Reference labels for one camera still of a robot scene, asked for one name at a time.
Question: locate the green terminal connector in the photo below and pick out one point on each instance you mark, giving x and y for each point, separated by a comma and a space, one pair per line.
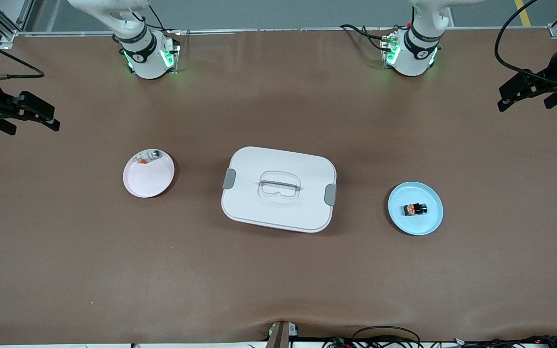
339, 343

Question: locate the small silver green switch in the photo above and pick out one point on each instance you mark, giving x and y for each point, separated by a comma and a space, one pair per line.
153, 155

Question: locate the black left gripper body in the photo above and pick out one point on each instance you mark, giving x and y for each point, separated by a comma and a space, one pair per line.
555, 69

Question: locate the pink plate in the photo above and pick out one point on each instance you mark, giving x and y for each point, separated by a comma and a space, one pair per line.
148, 183

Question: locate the orange and black switch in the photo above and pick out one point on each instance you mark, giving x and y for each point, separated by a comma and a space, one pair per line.
416, 209

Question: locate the silver table edge rail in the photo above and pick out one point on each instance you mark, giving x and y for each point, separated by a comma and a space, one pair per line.
283, 30

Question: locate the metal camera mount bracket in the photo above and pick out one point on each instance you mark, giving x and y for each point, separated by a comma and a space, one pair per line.
281, 336

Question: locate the white lidded storage box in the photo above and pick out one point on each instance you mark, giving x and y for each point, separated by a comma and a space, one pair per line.
259, 212

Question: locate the brown table mat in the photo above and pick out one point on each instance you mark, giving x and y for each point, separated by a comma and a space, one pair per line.
278, 280

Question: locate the light blue plate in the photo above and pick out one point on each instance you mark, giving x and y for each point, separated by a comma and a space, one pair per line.
414, 227

